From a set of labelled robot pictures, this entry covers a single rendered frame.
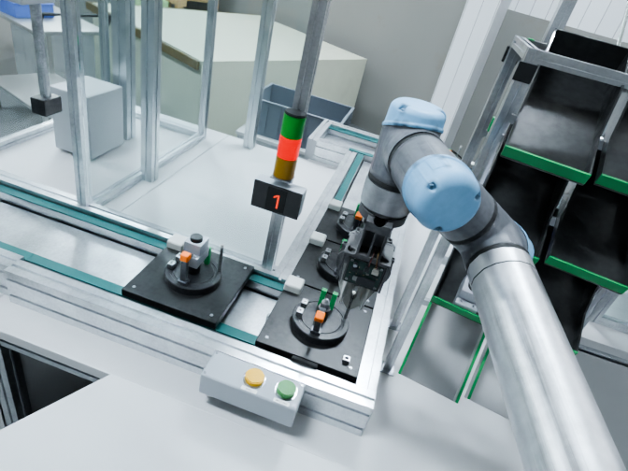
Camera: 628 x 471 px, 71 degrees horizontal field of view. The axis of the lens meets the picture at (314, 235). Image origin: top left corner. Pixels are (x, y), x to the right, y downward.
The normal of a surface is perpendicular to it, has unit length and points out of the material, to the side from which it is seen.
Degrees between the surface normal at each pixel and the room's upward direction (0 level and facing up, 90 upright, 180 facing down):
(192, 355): 90
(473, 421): 0
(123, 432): 0
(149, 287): 0
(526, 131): 25
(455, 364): 45
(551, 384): 30
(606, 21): 90
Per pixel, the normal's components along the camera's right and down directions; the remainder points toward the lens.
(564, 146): 0.02, -0.56
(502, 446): 0.22, -0.81
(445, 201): 0.13, 0.57
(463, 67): -0.67, 0.29
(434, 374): -0.14, -0.28
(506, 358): -0.91, -0.33
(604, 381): -0.26, 0.48
